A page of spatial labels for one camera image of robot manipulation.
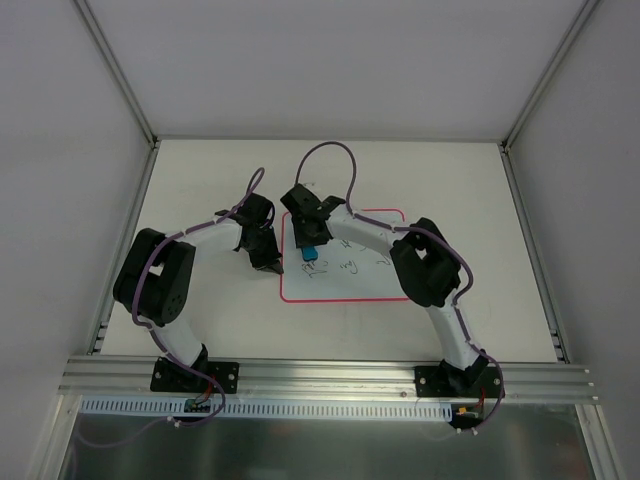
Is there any aluminium mounting rail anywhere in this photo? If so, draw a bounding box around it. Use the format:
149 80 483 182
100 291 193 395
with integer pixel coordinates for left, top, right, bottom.
58 355 600 405

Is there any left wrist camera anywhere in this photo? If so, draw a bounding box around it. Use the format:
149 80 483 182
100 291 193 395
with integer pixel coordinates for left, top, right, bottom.
236 193 275 228

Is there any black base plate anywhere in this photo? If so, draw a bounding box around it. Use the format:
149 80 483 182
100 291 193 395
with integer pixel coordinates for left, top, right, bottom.
150 358 240 394
414 362 503 399

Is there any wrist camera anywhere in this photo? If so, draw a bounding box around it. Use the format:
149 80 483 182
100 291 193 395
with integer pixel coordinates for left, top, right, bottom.
236 193 275 228
280 183 322 214

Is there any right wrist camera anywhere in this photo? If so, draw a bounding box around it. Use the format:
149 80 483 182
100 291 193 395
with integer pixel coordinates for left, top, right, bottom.
280 183 322 214

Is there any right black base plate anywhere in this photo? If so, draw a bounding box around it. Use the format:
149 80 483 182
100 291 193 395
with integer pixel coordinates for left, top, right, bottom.
414 362 503 399

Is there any left aluminium frame post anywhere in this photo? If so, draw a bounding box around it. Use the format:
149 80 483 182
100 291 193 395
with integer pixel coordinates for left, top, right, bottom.
73 0 160 151

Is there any blue whiteboard eraser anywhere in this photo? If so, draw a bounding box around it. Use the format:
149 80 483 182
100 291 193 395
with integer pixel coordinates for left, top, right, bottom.
300 246 319 262

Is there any pink-framed whiteboard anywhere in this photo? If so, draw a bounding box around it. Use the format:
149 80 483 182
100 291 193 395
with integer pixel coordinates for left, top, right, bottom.
279 213 407 304

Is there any white slotted cable duct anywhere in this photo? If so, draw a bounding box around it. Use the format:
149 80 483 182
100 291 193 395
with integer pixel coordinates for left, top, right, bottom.
79 396 453 422

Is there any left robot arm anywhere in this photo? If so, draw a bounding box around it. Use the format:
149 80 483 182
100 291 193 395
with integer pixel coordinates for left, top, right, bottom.
113 193 284 391

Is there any right aluminium frame post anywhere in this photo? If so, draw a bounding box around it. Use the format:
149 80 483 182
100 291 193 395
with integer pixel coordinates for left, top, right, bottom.
499 0 601 151

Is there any aluminium frame post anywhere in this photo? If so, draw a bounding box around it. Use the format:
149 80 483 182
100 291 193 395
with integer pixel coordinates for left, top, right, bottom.
73 0 160 151
499 0 601 151

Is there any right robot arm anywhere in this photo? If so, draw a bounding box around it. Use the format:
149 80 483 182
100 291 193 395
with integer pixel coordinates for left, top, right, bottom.
281 183 504 399

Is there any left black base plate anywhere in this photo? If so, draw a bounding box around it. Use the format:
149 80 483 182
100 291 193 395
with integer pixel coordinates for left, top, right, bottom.
150 358 240 394

